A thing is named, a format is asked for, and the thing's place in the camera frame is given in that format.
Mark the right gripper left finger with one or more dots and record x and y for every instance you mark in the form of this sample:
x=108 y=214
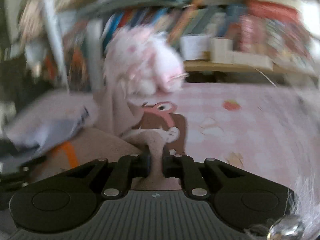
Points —
x=125 y=170

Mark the Harry Potter book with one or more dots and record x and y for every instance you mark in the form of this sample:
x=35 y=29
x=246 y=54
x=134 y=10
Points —
x=82 y=65

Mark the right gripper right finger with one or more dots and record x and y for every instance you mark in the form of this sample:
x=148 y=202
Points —
x=187 y=171

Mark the pink checkered desk mat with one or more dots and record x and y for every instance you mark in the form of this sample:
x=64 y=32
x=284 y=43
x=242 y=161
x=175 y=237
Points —
x=261 y=129

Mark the pink bunny plush toy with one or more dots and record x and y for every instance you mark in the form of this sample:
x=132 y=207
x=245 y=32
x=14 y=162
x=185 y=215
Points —
x=142 y=62

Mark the white wooden bookshelf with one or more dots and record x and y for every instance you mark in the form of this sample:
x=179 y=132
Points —
x=265 y=36

